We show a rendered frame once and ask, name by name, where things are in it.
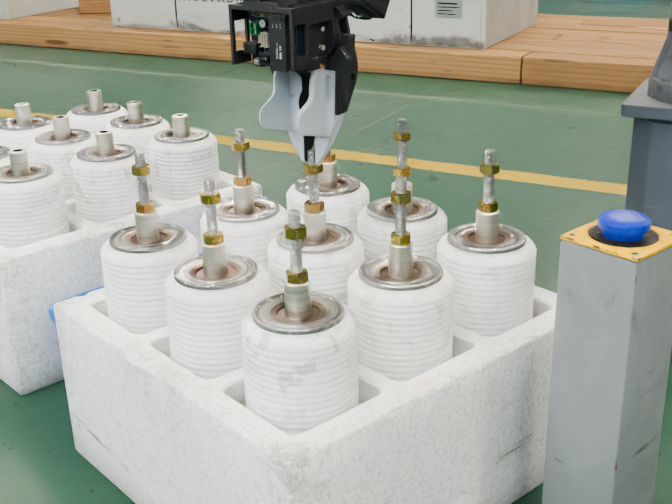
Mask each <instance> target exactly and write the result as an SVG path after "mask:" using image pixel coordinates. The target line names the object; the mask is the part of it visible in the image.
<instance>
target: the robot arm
mask: <svg viewBox="0 0 672 504"><path fill-rule="evenodd" d="M389 2H390V0H243V2H238V3H232V4H228V12H229V27H230V42H231V58H232V64H233V65H235V64H239V63H243V62H247V61H251V54H252V56H253V64H255V66H259V67H266V66H270V69H271V72H272V74H273V94H272V96H271V97H270V99H269V100H268V101H267V102H266V103H265V104H264V105H263V106H262V107H261V109H260V112H259V120H260V124H261V126H262V127H263V128H264V129H268V130H281V131H288V133H289V136H290V139H291V141H292V144H293V146H294V148H295V149H296V151H297V153H298V155H299V156H300V158H301V160H302V161H308V160H307V158H308V157H307V151H308V150H310V149H312V147H313V143H314V163H316V164H318V163H320V162H322V161H323V159H324V158H325V156H326V155H327V153H328V152H329V150H330V149H331V147H332V145H333V143H334V141H335V139H336V136H337V134H338V132H339V130H340V127H341V125H342V122H343V119H344V115H345V113H346V112H347V110H348V108H349V104H350V101H351V98H352V94H353V91H354V88H355V84H356V80H357V73H358V62H357V55H356V50H355V37H356V36H355V34H350V26H349V22H348V18H347V17H348V16H351V17H353V18H356V19H361V20H371V19H372V18H380V19H385V15H386V12H387V9H388V5H389ZM241 19H244V24H245V41H246V42H244V43H243V49H241V50H236V38H235V22H234V21H236V20H241ZM249 20H250V21H251V22H250V23H249ZM250 35H251V39H252V41H250ZM320 64H321V65H325V68H324V69H323V68H320ZM309 71H312V73H310V72H309ZM647 94H648V95H649V96H650V97H651V98H653V99H656V100H658V101H662V102H665V103H670V104H672V0H671V6H670V15H669V26H668V34H667V38H666V40H665V42H664V44H663V47H662V49H661V51H660V54H659V56H658V58H657V60H656V63H655V65H654V67H653V69H652V72H651V74H650V76H649V82H648V91H647Z"/></svg>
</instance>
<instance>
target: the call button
mask: <svg viewBox="0 0 672 504"><path fill-rule="evenodd" d="M651 223H652V220H651V218H650V217H648V216H647V215H646V214H644V213H642V212H639V211H635V210H628V209H613V210H608V211H605V212H603V213H601V214H600V215H599V216H598V227H599V228H600V229H602V234H603V235H604V236H605V237H607V238H609V239H612V240H616V241H624V242H631V241H638V240H641V239H643V238H644V237H645V233H648V232H649V231H650V230H651Z"/></svg>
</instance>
